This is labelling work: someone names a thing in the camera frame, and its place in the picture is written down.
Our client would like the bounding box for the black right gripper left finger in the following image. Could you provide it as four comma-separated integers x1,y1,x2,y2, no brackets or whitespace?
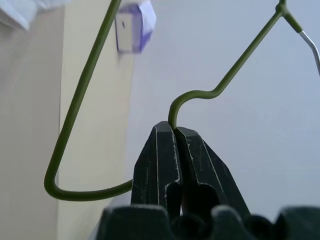
130,120,183,219

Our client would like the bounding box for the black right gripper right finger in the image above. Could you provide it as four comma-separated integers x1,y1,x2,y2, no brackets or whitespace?
174,126,252,219

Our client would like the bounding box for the green wire hanger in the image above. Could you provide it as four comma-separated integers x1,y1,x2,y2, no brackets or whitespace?
43,0,320,202

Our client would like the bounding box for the purple and white box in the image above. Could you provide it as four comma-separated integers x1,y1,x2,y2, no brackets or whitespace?
114,0,157,54

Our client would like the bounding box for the white cloth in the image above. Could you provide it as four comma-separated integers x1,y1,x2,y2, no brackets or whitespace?
0,0,73,31

